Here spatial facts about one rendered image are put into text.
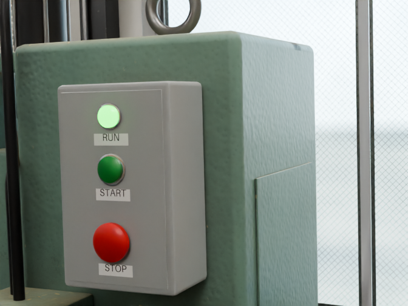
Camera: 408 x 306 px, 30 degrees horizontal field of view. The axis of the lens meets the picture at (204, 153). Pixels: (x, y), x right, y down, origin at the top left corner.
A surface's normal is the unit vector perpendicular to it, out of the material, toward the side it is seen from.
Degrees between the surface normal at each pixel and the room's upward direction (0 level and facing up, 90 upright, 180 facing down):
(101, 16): 90
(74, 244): 90
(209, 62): 90
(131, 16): 90
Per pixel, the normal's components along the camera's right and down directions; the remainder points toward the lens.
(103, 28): -0.48, 0.07
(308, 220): 0.91, 0.00
